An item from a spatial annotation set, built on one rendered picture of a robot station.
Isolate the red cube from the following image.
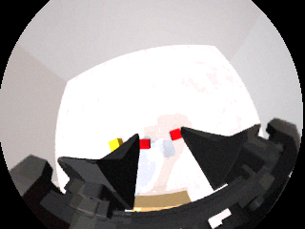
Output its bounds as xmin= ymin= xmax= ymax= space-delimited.
xmin=169 ymin=129 xmax=182 ymax=141
xmin=140 ymin=138 xmax=152 ymax=149

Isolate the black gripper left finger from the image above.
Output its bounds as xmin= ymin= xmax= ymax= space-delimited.
xmin=57 ymin=133 xmax=140 ymax=211

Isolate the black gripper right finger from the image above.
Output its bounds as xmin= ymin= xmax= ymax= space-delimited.
xmin=179 ymin=123 xmax=260 ymax=191

